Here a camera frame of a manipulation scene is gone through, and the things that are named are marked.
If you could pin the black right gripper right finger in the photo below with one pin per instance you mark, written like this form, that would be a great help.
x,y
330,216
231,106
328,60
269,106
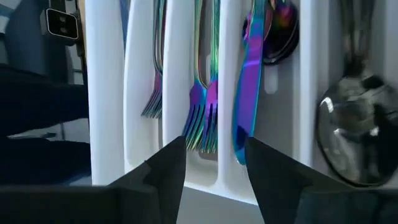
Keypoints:
x,y
273,180

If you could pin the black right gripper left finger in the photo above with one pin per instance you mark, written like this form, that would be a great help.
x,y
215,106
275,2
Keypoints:
x,y
168,174

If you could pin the iridescent teal purple fork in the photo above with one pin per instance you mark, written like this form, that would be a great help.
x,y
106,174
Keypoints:
x,y
213,93
197,93

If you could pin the black spoon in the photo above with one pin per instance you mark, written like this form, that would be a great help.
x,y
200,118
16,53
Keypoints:
x,y
348,130
387,130

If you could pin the iridescent blue purple knife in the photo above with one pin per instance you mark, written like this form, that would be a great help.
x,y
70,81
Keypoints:
x,y
248,93

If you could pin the white plastic cutlery tray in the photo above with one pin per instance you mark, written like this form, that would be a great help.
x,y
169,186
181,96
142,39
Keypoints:
x,y
105,93

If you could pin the rainbow spoon with red bowl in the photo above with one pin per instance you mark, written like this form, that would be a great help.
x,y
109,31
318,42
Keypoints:
x,y
283,18

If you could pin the black square exterior camera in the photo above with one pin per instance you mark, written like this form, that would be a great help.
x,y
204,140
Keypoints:
x,y
62,26

